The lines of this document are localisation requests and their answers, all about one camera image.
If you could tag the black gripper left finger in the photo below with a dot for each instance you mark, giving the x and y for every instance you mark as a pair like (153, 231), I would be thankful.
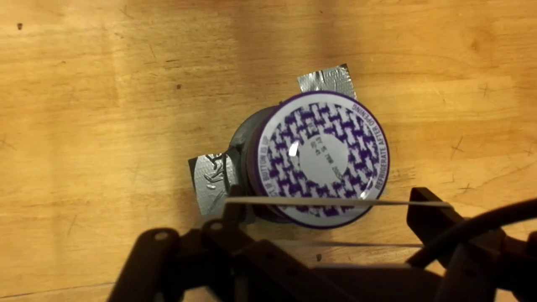
(163, 266)

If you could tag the stretched elastic rubber band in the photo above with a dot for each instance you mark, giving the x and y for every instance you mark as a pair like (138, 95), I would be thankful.
(237, 202)

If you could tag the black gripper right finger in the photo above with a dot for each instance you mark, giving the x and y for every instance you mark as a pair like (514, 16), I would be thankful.
(477, 254)

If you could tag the dark jar with white lid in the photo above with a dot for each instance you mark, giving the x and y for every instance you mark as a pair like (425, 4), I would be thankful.
(316, 145)

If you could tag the grey duct tape patch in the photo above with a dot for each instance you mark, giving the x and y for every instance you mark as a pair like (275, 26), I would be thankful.
(213, 176)

